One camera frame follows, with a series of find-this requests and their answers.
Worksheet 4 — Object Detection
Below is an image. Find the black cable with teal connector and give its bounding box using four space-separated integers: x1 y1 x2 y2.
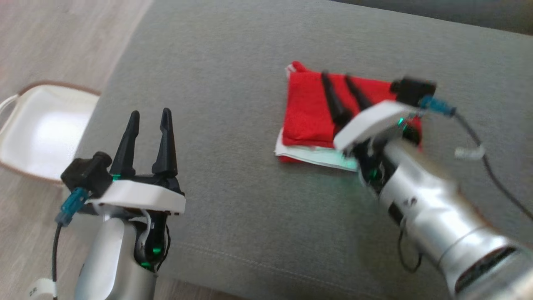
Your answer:
418 95 533 222
52 187 90 300

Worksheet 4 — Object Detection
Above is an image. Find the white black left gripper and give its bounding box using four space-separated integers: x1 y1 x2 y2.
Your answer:
85 107 187 215

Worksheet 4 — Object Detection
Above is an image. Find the white laundry basket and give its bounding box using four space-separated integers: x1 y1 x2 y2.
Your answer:
0 80 102 185

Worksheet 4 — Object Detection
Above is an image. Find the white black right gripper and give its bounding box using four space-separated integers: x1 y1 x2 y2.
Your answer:
321 71 418 152

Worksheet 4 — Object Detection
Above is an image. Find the red jersey with white trim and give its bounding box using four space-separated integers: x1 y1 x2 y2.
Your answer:
282 61 423 148

